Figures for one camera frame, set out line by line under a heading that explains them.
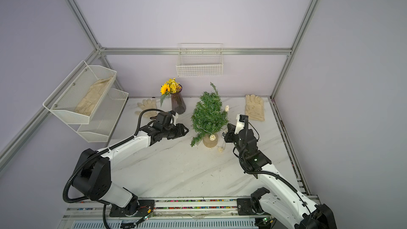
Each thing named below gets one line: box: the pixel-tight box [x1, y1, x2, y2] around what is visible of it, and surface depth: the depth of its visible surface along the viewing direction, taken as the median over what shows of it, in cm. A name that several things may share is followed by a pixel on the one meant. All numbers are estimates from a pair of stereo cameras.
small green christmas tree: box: [190, 82, 229, 148], surface depth 76 cm
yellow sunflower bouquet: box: [159, 77, 182, 108], surface depth 95 cm
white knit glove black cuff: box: [134, 98, 159, 118], surface depth 118 cm
